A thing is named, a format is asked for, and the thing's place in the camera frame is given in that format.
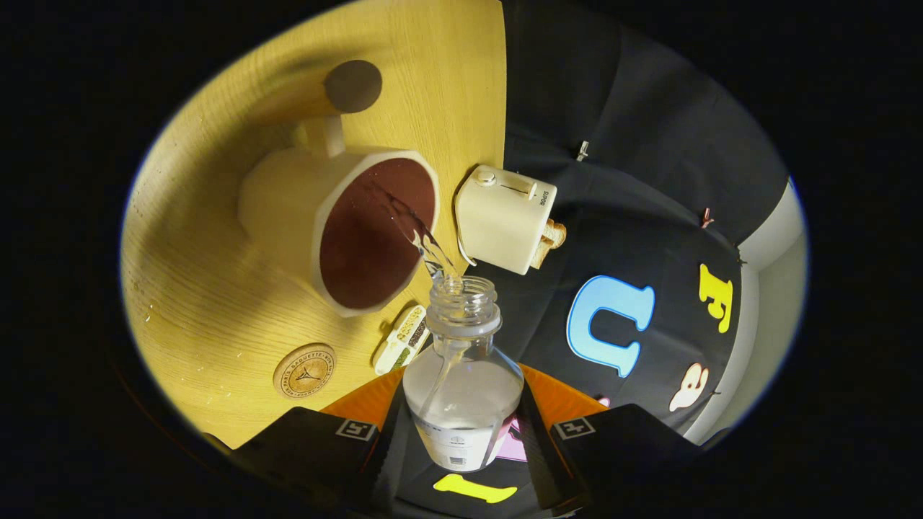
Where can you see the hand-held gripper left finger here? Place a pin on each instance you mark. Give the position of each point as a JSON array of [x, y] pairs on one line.
[[382, 461]]

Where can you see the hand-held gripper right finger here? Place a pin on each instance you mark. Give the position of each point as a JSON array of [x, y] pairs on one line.
[[541, 461]]

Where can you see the clear plastic juice bottle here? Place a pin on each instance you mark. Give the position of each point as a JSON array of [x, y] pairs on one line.
[[461, 411]]

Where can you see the round wooden coaster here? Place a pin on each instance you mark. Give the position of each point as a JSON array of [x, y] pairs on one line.
[[304, 371]]

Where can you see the white divided grain dish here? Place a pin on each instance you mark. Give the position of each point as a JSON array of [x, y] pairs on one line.
[[404, 339]]

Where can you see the toasted bread slice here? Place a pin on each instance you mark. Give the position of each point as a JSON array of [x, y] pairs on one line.
[[541, 256], [557, 234]]

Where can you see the wooden table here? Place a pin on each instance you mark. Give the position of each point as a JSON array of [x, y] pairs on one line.
[[216, 288]]

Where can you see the cream toaster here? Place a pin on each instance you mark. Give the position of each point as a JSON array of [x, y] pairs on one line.
[[497, 223]]

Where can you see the silver clip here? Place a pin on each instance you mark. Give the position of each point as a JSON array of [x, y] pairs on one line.
[[582, 150]]

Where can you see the black backdrop cloth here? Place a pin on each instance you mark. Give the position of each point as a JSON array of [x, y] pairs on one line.
[[613, 108]]

